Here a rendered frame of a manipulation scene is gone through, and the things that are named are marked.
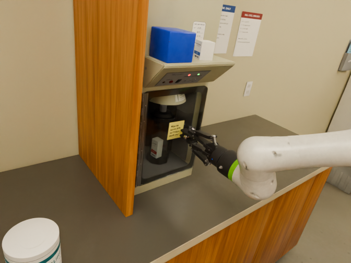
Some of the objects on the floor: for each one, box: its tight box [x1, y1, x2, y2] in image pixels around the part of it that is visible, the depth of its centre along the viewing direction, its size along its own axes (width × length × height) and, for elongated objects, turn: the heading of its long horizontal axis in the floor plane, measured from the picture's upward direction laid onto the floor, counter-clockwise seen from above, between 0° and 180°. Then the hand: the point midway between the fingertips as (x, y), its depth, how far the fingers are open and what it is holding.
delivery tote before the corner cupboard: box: [326, 167, 351, 194], centre depth 317 cm, size 61×44×33 cm
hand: (188, 135), depth 107 cm, fingers closed, pressing on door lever
